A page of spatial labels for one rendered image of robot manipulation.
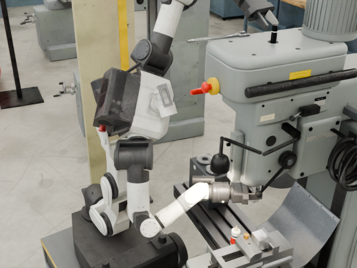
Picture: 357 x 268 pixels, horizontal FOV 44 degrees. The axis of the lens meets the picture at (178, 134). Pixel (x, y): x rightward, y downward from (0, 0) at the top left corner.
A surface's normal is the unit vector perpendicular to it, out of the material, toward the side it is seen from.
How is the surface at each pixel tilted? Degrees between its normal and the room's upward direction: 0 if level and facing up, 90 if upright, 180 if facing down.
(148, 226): 71
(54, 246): 0
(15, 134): 0
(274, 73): 90
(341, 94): 90
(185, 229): 0
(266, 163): 90
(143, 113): 57
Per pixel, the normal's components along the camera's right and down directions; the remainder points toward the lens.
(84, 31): 0.42, 0.46
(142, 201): 0.31, 0.17
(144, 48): -0.62, -0.13
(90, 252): 0.02, -0.87
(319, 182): -0.91, 0.19
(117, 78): 0.47, -0.12
